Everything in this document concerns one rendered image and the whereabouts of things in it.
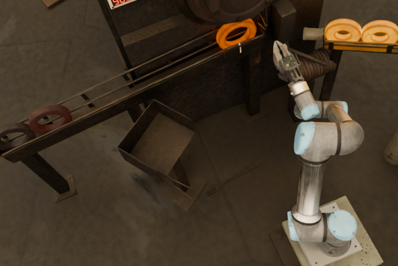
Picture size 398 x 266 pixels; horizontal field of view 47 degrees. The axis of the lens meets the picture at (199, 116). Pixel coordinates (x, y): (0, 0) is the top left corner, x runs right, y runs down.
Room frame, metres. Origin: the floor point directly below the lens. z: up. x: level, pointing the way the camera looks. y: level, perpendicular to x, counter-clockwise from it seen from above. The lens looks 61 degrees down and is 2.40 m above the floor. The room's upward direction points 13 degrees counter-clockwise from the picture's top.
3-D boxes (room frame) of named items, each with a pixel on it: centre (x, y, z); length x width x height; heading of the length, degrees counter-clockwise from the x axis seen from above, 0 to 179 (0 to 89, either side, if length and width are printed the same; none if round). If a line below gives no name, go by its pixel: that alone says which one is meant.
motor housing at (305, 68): (1.18, -0.59, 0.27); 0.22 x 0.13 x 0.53; 100
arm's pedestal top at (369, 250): (0.38, -0.44, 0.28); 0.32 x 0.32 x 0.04; 9
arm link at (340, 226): (0.39, -0.44, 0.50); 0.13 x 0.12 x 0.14; 75
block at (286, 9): (1.31, -0.48, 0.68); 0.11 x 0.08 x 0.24; 10
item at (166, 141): (0.89, 0.19, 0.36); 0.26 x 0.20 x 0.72; 135
